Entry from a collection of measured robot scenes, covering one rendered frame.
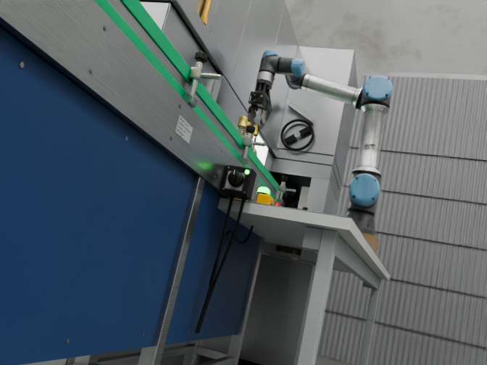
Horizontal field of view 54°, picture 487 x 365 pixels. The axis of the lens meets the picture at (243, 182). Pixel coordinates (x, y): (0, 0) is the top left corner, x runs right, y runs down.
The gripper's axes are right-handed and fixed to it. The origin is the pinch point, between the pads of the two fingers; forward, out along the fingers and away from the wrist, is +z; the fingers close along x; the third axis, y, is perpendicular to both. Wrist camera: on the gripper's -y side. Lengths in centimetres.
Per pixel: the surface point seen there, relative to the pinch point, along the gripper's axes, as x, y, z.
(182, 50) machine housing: -14, 53, -6
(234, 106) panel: -11.9, 0.6, -8.5
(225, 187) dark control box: 18, 65, 42
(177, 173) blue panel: 15, 90, 45
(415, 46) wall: 54, -329, -237
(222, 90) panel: -11.7, 18.5, -8.1
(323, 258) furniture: 47, 57, 55
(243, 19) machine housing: -15, 7, -48
